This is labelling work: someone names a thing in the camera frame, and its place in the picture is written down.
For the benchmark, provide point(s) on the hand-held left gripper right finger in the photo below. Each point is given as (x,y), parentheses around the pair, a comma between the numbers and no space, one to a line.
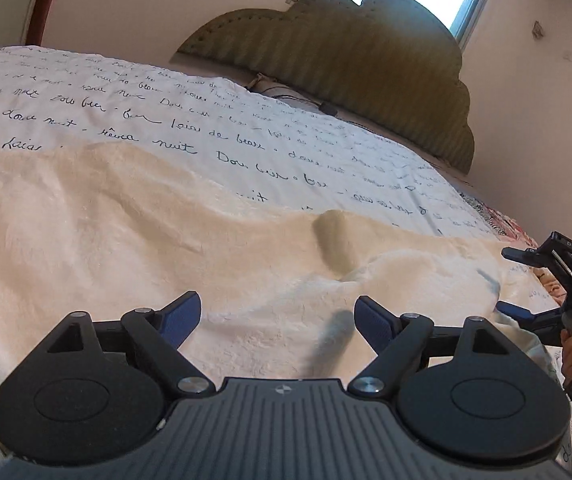
(371,321)

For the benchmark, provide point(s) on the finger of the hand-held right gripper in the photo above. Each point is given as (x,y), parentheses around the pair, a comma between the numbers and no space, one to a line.
(521,255)
(521,312)

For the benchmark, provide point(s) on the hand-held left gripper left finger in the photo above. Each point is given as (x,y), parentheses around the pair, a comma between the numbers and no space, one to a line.
(185,312)

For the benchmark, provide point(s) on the cream fuzzy blanket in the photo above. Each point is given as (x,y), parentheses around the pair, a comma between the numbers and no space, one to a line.
(115,235)

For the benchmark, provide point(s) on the floral printed cloth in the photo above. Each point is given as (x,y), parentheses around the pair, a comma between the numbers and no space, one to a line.
(496,220)

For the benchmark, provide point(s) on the white script printed blanket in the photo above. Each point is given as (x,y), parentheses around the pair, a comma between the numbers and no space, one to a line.
(165,100)

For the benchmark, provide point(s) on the brown striped pillow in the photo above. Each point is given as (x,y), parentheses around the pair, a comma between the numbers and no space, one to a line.
(271,85)

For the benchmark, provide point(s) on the olive padded headboard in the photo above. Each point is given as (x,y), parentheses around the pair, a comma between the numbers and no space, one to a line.
(366,55)

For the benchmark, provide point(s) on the small wall fixture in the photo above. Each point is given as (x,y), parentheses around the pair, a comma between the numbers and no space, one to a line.
(536,30)

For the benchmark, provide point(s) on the brown wooden door frame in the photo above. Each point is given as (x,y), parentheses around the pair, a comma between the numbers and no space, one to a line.
(40,5)

